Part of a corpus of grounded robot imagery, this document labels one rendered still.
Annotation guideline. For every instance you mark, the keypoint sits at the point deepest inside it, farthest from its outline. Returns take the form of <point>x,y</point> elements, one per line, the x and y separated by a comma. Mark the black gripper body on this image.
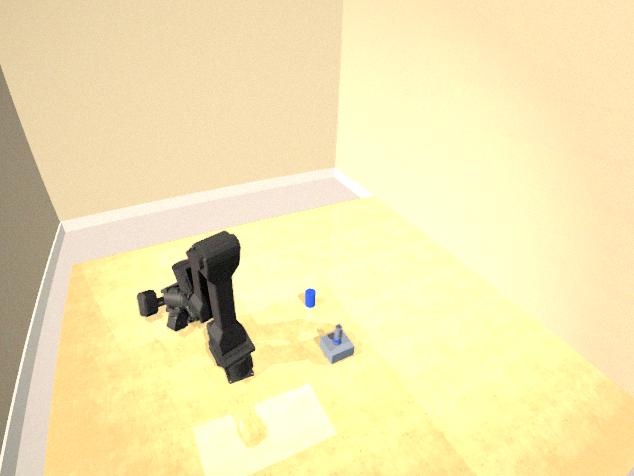
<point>148,302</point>

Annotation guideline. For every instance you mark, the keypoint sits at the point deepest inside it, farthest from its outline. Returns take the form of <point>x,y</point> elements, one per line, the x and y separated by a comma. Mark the blue cylinder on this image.
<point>310,296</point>

